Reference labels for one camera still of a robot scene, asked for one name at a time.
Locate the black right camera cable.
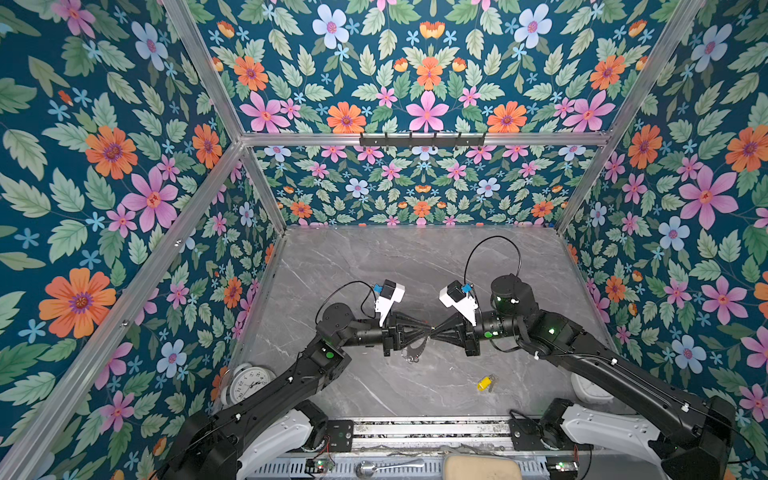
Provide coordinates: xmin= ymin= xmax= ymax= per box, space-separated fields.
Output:
xmin=463 ymin=235 xmax=523 ymax=289

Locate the round white alarm clock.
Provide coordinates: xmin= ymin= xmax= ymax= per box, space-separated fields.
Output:
xmin=221 ymin=363 xmax=276 ymax=408

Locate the aluminium frame post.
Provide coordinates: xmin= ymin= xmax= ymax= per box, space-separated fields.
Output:
xmin=163 ymin=0 xmax=286 ymax=237
xmin=556 ymin=0 xmax=706 ymax=238

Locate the aluminium frame post back left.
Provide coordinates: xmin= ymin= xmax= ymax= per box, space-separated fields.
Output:
xmin=163 ymin=0 xmax=286 ymax=237

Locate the large keyring with red grip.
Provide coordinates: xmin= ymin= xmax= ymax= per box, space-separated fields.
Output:
xmin=402 ymin=334 xmax=429 ymax=363

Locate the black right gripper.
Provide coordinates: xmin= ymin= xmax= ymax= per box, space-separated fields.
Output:
xmin=431 ymin=311 xmax=523 ymax=357

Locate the aluminium frame post back right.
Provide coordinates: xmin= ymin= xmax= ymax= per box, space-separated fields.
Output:
xmin=556 ymin=0 xmax=706 ymax=238

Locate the aluminium horizontal back bar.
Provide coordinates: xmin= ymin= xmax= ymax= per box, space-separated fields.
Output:
xmin=240 ymin=132 xmax=608 ymax=148

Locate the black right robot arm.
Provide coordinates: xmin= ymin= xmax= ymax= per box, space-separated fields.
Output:
xmin=431 ymin=274 xmax=737 ymax=479

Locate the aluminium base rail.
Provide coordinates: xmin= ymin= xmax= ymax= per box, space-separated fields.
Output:
xmin=197 ymin=415 xmax=601 ymax=460

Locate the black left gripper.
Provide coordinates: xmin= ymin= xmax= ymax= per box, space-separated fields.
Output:
xmin=339 ymin=311 xmax=433 ymax=360

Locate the aluminium left diagonal bar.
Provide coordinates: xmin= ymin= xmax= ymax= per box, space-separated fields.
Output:
xmin=1 ymin=141 xmax=244 ymax=479

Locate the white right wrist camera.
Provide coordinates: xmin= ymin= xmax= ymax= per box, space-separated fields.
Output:
xmin=439 ymin=280 xmax=479 ymax=326

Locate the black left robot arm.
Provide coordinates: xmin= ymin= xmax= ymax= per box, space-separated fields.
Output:
xmin=152 ymin=303 xmax=432 ymax=479

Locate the metal spoon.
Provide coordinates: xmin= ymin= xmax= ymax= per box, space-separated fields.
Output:
xmin=355 ymin=459 xmax=426 ymax=479

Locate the black left camera cable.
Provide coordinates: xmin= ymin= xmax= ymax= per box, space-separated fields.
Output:
xmin=314 ymin=280 xmax=379 ymax=325

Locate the white square clock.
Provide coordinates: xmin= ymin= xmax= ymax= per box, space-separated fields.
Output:
xmin=570 ymin=373 xmax=614 ymax=404

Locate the beige foam pad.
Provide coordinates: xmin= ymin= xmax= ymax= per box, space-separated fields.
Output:
xmin=442 ymin=455 xmax=523 ymax=480

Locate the black camera cable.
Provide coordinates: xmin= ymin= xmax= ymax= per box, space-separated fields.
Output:
xmin=314 ymin=280 xmax=379 ymax=325
xmin=463 ymin=235 xmax=523 ymax=289

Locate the black hook rail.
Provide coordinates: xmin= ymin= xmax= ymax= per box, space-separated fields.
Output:
xmin=358 ymin=132 xmax=486 ymax=149

